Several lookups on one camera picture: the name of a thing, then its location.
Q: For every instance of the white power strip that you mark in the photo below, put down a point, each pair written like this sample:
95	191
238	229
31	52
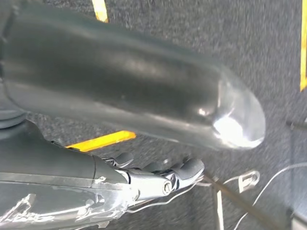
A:
241	184

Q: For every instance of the steel workbench table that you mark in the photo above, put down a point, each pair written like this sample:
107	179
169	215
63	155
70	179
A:
240	200

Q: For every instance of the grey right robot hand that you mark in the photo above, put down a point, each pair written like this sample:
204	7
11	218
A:
119	79

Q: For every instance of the yellow floor tape square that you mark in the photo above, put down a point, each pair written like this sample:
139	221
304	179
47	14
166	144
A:
103	141

